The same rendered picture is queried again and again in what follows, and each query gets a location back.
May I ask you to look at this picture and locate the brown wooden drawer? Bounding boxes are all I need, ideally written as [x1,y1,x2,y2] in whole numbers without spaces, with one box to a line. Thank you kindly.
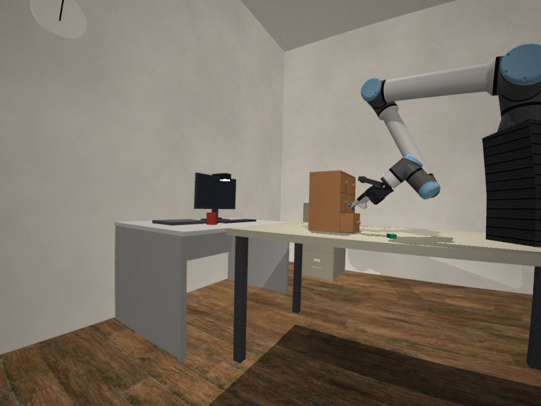
[348,195,355,211]
[339,213,360,233]
[348,176,356,194]
[340,193,348,211]
[341,173,348,192]

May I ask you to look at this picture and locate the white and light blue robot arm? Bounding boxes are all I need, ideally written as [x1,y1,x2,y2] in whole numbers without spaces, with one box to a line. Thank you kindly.
[361,43,541,199]

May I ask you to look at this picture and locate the brown wooden chest of drawers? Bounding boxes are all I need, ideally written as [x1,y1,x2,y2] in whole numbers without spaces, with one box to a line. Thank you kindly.
[308,170,356,233]

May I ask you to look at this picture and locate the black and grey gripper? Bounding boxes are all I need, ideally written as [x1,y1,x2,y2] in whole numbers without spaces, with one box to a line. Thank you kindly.
[350,177,393,209]

